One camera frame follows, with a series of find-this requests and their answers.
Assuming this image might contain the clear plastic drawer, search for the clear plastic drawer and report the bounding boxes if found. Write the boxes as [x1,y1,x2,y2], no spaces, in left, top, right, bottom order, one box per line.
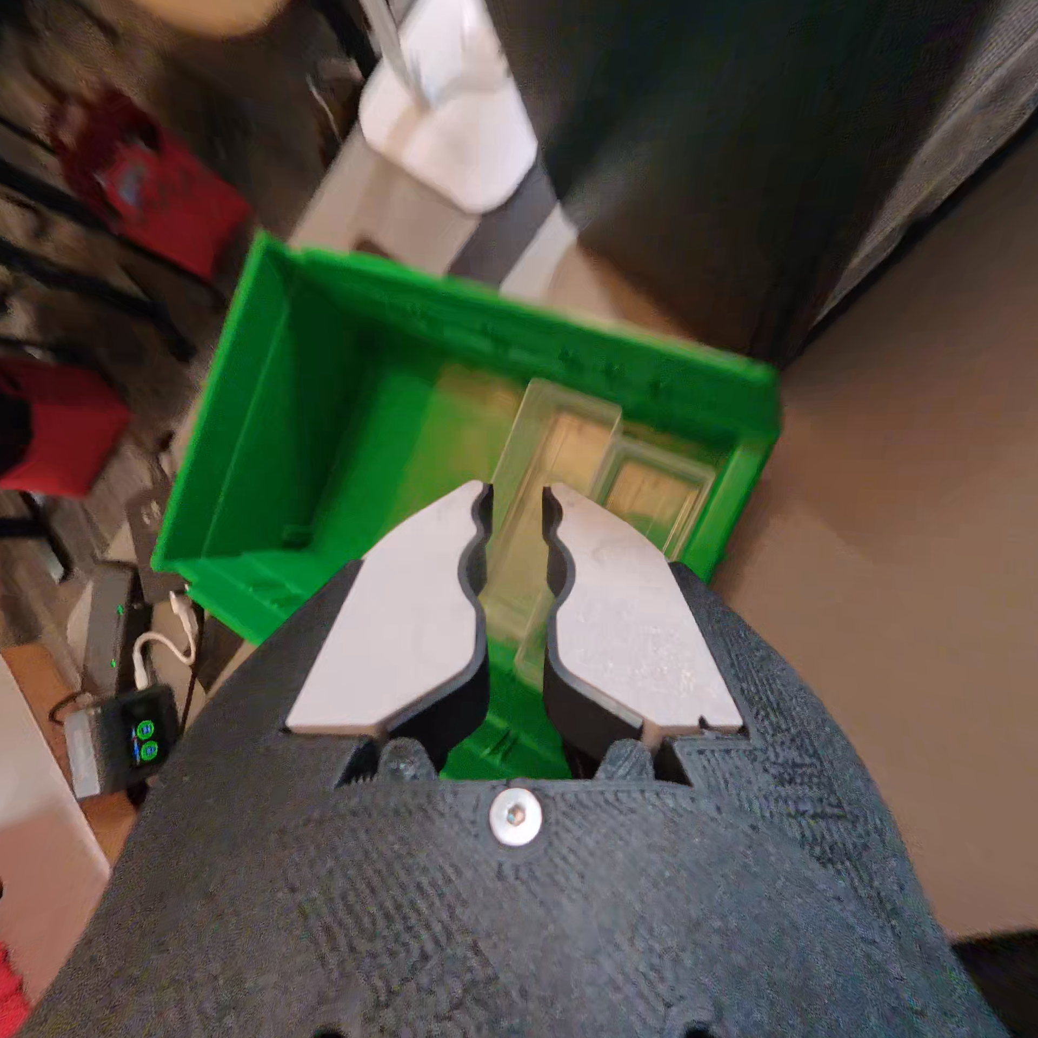
[592,438,718,564]
[478,377,626,686]

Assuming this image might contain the green plastic bin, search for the green plastic bin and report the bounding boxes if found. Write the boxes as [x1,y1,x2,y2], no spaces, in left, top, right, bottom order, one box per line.
[150,229,783,781]

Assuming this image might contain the red cloth bundle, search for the red cloth bundle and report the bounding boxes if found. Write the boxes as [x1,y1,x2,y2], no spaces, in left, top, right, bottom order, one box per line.
[0,355,132,497]

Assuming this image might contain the white metal stand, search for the white metal stand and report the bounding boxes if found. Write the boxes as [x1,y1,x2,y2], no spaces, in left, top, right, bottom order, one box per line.
[359,0,540,214]

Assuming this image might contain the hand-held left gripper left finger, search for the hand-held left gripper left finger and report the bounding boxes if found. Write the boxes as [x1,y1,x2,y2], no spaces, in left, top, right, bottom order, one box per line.
[285,480,494,769]

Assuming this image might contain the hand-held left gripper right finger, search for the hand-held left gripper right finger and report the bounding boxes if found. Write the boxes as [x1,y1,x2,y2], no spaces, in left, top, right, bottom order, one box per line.
[542,483,746,773]

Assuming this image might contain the white cable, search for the white cable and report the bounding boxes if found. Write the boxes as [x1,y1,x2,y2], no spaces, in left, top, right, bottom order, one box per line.
[132,590,201,690]

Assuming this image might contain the red bag with blue print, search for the red bag with blue print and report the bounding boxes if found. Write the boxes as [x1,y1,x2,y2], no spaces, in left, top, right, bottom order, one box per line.
[47,85,254,281]

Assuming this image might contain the black power box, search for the black power box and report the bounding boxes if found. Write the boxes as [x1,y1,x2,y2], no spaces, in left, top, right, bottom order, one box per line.
[81,562,155,690]

